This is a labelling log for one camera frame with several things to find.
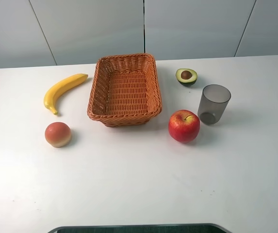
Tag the grey translucent plastic cup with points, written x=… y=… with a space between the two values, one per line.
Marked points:
x=213 y=102

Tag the red apple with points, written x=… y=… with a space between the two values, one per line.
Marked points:
x=184 y=126

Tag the pink peach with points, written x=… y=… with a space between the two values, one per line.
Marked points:
x=58 y=134

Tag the yellow banana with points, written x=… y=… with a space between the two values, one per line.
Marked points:
x=53 y=94

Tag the halved avocado with pit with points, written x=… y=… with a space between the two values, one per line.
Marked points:
x=186 y=77

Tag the orange wicker basket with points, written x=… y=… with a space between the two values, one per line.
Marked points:
x=125 y=90

